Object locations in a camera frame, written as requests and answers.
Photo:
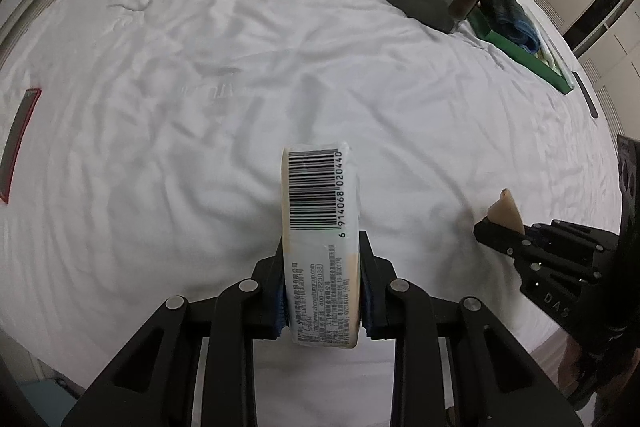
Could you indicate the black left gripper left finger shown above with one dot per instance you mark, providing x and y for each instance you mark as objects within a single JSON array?
[{"x": 191, "y": 360}]

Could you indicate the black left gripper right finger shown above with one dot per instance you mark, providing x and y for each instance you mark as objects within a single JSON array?
[{"x": 455, "y": 363}]

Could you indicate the beige makeup sponge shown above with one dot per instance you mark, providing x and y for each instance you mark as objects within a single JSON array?
[{"x": 505, "y": 212}]

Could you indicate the tissue pack with barcode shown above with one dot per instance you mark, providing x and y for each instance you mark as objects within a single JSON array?
[{"x": 320, "y": 244}]

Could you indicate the person's right hand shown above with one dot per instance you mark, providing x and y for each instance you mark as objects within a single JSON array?
[{"x": 615, "y": 399}]

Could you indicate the black phone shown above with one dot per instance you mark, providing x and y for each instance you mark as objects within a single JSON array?
[{"x": 589, "y": 101}]

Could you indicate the green storage tray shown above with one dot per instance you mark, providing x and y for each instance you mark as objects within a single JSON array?
[{"x": 483, "y": 31}]

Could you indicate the dark teal folded towel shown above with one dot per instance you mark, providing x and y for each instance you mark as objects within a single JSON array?
[{"x": 509, "y": 19}]

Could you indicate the red-cased phone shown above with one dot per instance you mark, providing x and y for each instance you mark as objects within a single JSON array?
[{"x": 15, "y": 138}]

